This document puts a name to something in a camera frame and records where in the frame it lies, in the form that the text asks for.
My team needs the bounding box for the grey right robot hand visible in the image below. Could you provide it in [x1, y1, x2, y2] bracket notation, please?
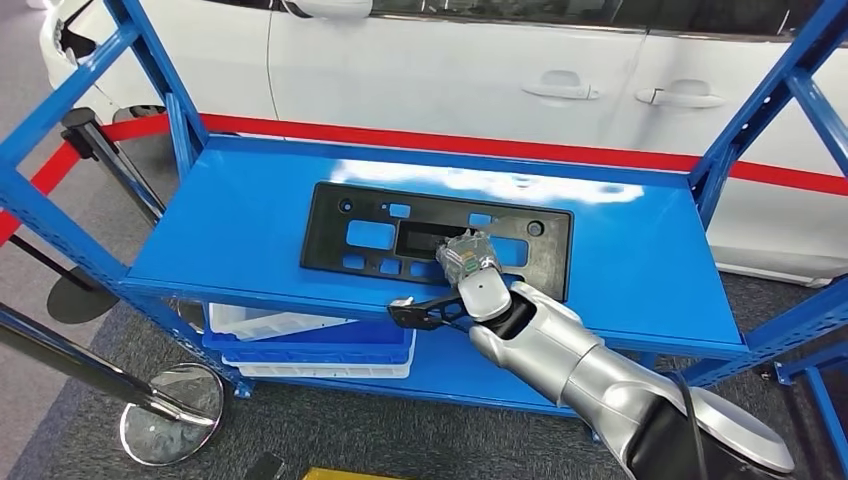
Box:
[435, 229, 503, 287]

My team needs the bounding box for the black plastic panel part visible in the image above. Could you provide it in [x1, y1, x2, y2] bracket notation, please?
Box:
[299, 182, 574, 303]

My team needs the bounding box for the blue metal shelf rack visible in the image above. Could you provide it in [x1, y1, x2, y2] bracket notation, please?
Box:
[0, 0, 848, 444]

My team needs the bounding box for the red barrier belt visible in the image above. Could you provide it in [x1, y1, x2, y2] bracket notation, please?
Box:
[0, 115, 170, 246]
[198, 113, 848, 198]

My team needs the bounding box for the white car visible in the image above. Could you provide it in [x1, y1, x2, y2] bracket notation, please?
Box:
[39, 0, 848, 287]

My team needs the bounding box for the white plastic bin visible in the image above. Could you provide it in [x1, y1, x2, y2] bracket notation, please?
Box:
[221, 331, 417, 380]

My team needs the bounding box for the clear plastic bin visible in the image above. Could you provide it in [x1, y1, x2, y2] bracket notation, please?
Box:
[208, 302, 359, 342]

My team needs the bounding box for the yellow floor tape square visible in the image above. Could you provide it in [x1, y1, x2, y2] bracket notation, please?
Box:
[303, 467, 399, 480]

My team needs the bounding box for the chrome barrier stanchion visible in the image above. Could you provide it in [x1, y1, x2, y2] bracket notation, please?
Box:
[0, 304, 225, 467]
[60, 107, 208, 333]

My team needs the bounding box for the black barrier stanchion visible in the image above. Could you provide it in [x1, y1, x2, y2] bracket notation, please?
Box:
[6, 235, 121, 326]

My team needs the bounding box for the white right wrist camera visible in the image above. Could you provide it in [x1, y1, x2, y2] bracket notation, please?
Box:
[387, 294, 475, 333]

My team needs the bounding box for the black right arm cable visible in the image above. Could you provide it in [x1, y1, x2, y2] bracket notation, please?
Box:
[675, 374, 710, 480]

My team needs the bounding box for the black robot bracket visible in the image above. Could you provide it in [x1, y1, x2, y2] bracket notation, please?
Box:
[245, 452, 287, 480]

